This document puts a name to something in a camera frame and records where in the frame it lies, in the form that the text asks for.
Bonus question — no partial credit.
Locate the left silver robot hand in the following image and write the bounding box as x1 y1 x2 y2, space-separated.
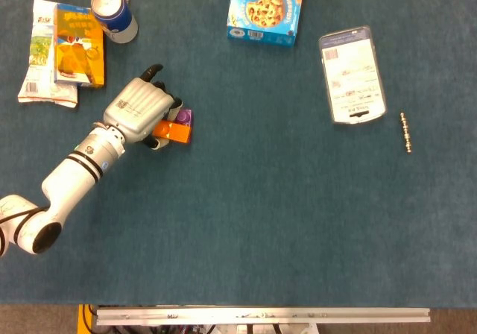
102 63 183 151

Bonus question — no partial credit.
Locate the orange toy building block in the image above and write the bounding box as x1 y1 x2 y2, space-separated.
152 119 192 144

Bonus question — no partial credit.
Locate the purple toy building block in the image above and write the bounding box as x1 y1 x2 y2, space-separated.
174 108 195 128

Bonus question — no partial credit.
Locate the orange snack box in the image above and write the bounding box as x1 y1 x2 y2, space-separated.
53 2 107 89

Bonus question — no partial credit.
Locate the blue soda can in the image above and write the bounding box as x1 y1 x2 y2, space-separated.
90 0 139 45

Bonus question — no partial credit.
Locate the white snack bag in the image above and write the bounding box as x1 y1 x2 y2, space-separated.
17 0 79 109

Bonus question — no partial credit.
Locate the blue cookie box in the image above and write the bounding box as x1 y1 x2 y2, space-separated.
226 0 307 48

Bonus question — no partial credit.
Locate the white flat plastic package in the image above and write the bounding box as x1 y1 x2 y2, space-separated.
318 25 388 125

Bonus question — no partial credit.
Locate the black cable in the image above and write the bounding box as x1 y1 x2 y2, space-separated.
82 303 98 334

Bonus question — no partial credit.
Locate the yellow frame part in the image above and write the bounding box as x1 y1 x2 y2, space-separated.
77 303 94 334

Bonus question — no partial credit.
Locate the aluminium frame rail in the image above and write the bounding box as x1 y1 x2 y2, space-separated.
95 306 432 327

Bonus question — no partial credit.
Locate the small metal chain piece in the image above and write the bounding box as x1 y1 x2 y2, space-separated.
399 112 414 154

